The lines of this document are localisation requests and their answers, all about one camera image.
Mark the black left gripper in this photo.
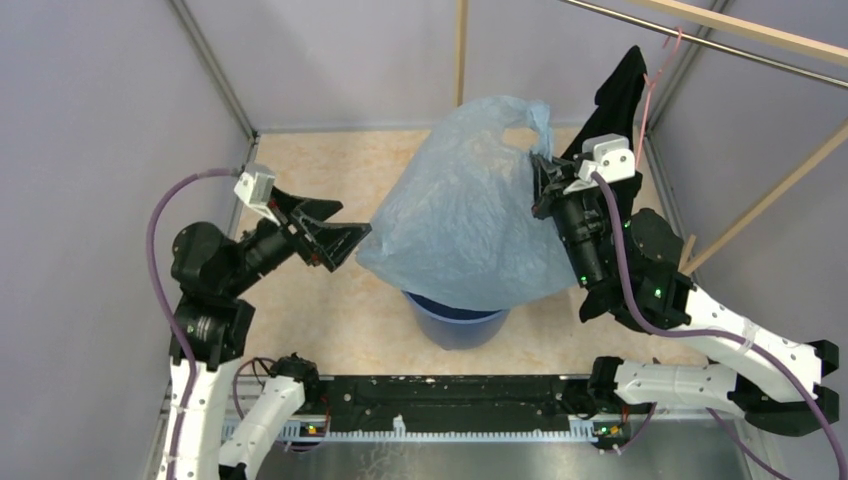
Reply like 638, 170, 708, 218
222, 184, 371, 296

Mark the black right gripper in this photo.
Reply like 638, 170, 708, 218
530, 148, 610, 290

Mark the light blue trash bag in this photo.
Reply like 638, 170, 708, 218
356, 96, 577, 311

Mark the blue plastic trash bin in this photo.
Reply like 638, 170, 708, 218
402, 291, 511, 350

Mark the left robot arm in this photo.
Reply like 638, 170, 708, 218
157, 194, 372, 479

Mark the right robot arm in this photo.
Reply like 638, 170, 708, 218
265, 152, 839, 436

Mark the black hanging garment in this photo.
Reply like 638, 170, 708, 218
563, 44, 649, 200

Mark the metal hanging rod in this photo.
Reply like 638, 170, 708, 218
562, 0, 847, 90

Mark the pink clothes hanger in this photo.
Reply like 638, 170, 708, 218
634, 26, 684, 169

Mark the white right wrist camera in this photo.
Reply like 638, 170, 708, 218
563, 134, 636, 195

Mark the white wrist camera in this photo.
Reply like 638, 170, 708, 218
563, 134, 636, 195
233, 163, 276, 217

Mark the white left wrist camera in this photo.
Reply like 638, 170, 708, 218
233, 163, 276, 217

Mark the wooden clothes rack frame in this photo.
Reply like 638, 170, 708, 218
452, 0, 848, 276

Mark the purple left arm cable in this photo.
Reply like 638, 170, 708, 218
145, 168, 240, 480

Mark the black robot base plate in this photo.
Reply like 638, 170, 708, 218
258, 374, 654, 435

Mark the white slotted cable duct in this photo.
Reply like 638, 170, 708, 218
225, 415, 598, 444

